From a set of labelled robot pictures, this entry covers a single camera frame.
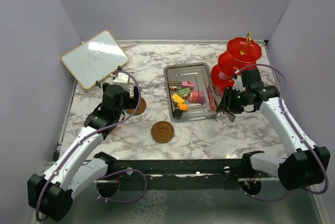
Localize metal tongs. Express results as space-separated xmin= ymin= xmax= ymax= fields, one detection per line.
xmin=206 ymin=84 xmax=236 ymax=122

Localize brown layered cake slice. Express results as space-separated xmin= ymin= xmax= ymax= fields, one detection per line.
xmin=168 ymin=81 xmax=182 ymax=91

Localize stainless steel tray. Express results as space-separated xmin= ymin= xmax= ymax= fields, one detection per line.
xmin=164 ymin=63 xmax=219 ymax=122

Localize whiteboard with yellow frame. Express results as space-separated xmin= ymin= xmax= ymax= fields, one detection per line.
xmin=60 ymin=30 xmax=129 ymax=90

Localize black round cookie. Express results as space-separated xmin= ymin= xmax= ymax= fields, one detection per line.
xmin=173 ymin=109 xmax=183 ymax=119

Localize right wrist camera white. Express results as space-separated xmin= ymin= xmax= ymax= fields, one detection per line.
xmin=232 ymin=75 xmax=245 ymax=92

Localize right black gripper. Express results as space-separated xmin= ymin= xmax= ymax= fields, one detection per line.
xmin=217 ymin=86 xmax=250 ymax=114

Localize brown wooden coaster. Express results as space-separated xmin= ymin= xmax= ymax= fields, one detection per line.
xmin=151 ymin=121 xmax=174 ymax=143
xmin=127 ymin=97 xmax=146 ymax=116

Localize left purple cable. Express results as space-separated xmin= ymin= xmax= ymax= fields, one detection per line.
xmin=35 ymin=71 xmax=149 ymax=222

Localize red three-tier cake stand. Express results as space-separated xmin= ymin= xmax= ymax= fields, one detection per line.
xmin=211 ymin=33 xmax=262 ymax=96

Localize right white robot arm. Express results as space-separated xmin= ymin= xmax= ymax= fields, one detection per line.
xmin=217 ymin=64 xmax=330 ymax=195

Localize black mounting rail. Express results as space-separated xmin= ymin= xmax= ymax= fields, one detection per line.
xmin=94 ymin=159 xmax=272 ymax=191

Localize pink cake with cherry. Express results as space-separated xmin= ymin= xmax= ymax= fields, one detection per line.
xmin=181 ymin=81 xmax=195 ymax=91

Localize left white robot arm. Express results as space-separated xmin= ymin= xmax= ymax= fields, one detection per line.
xmin=27 ymin=83 xmax=141 ymax=222

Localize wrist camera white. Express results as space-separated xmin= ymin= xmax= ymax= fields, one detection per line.
xmin=111 ymin=73 xmax=130 ymax=91
xmin=232 ymin=75 xmax=245 ymax=92

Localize orange fish-shaped pastry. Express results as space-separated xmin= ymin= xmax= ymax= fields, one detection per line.
xmin=178 ymin=103 xmax=188 ymax=111

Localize green layered cake slice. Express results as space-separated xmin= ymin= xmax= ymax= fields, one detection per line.
xmin=177 ymin=87 xmax=192 ymax=98

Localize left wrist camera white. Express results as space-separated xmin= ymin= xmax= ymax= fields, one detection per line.
xmin=111 ymin=73 xmax=130 ymax=91

